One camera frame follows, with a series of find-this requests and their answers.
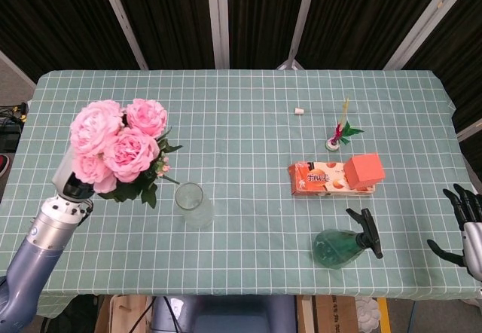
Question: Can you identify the right robot hand silver-black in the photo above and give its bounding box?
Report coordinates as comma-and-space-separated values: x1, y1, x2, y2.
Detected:
427, 184, 482, 283

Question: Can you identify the left robot hand silver-black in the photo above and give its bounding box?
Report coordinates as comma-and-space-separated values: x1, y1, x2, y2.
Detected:
51, 146, 95, 202

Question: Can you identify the pink artificial flower bouquet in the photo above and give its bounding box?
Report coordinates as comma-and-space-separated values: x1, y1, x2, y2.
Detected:
69, 98, 184, 209

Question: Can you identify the clear textured glass vase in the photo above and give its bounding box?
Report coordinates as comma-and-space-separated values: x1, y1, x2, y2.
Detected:
174, 182, 216, 231

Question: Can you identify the orange foam cube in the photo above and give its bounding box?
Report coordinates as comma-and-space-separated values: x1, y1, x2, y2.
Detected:
343, 152, 386, 191

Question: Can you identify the green plastic spray bottle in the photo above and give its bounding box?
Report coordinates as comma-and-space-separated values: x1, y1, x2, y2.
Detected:
312, 207, 384, 270

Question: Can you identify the brown cardboard box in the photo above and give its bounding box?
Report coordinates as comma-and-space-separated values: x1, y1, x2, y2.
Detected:
297, 295, 358, 333
93, 295, 153, 333

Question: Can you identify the orange snack carton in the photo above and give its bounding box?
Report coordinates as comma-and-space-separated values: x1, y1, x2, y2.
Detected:
288, 160, 377, 197

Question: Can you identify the green checked tablecloth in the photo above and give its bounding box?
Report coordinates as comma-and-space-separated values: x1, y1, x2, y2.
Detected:
0, 69, 482, 319

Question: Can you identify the blue-grey robot torso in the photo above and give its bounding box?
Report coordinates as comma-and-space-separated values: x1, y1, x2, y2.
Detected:
151, 295, 298, 333

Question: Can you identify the black cables bundle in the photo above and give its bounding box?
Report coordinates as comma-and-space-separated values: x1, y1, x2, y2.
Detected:
0, 102, 29, 124

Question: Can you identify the white partition frame post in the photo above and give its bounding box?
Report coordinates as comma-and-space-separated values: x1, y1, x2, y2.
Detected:
96, 0, 149, 71
383, 0, 472, 71
206, 0, 230, 71
277, 0, 320, 71

